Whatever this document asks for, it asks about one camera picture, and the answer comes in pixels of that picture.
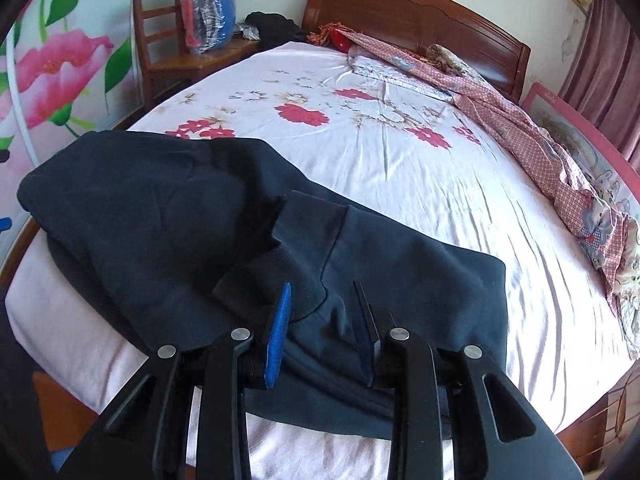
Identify clear plastic bag of clothes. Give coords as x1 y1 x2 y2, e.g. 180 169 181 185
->
177 0 237 55

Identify floral wardrobe door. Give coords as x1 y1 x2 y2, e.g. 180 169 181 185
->
0 0 142 243

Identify red pillow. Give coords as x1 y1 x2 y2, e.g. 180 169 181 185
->
330 30 362 54

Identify orange fringed cloth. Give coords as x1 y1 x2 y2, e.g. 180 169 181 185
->
306 22 347 49

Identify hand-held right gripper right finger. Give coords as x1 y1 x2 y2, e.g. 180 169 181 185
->
352 280 586 480

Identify pink cartoon bed guard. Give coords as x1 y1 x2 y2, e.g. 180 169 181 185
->
520 82 640 223

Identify black pants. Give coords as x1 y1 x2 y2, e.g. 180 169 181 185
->
17 130 510 441

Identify bed with pink floral sheet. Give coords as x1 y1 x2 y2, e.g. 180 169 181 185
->
5 40 640 480

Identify white folded bedding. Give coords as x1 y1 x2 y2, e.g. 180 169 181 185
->
353 55 453 104

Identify wooden headboard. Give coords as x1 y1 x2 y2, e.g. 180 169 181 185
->
301 0 532 104

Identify black clothes pile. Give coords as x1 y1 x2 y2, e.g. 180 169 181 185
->
245 10 309 54

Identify wooden chair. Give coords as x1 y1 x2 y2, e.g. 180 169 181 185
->
132 0 261 112

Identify pink curtain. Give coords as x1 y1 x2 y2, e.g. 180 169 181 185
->
556 0 640 162

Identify beige floral pillow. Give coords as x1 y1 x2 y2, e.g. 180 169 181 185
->
426 43 483 82

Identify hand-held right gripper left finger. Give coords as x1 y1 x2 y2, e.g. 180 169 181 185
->
57 281 292 480

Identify pink checked quilt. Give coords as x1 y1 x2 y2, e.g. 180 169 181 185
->
347 30 640 361

